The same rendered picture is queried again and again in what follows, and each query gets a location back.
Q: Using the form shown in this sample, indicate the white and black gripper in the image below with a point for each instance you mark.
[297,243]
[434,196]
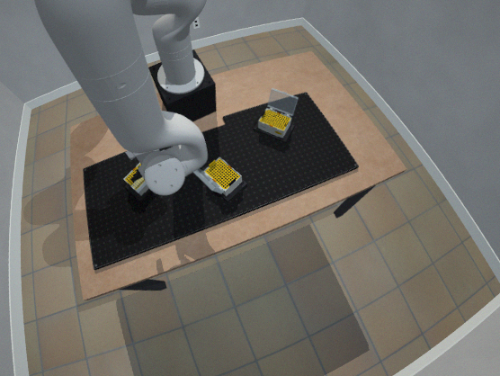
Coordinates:
[137,175]

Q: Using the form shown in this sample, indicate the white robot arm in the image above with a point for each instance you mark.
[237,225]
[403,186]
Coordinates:
[98,39]

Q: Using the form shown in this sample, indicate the yellow tip rack insert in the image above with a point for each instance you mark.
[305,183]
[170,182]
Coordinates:
[275,119]
[222,173]
[130,176]

